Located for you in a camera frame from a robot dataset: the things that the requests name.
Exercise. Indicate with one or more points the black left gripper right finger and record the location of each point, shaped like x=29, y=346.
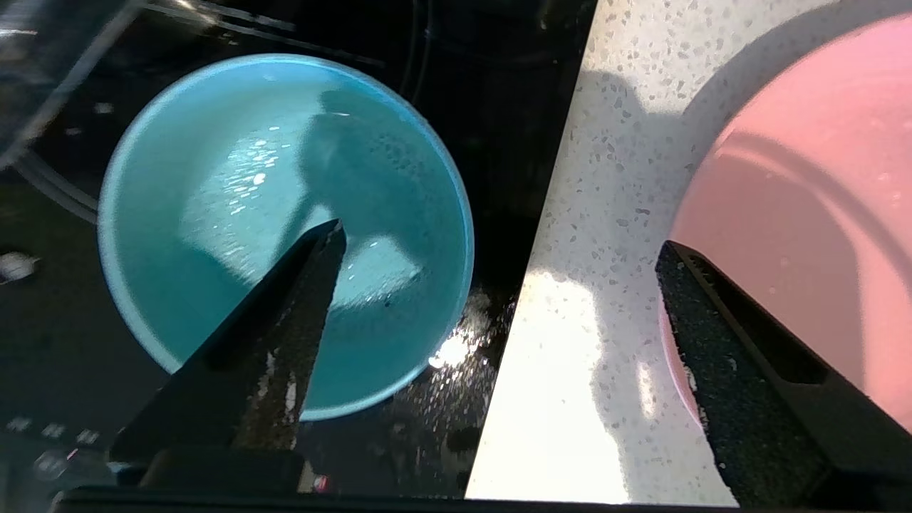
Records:
x=769, y=399

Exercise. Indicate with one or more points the pink plate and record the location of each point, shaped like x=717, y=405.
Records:
x=805, y=178

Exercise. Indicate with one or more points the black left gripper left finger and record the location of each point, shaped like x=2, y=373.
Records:
x=242, y=385

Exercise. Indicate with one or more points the teal bowl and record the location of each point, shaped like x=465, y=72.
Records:
x=214, y=164

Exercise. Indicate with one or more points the black induction cooktop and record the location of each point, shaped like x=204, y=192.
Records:
x=463, y=107

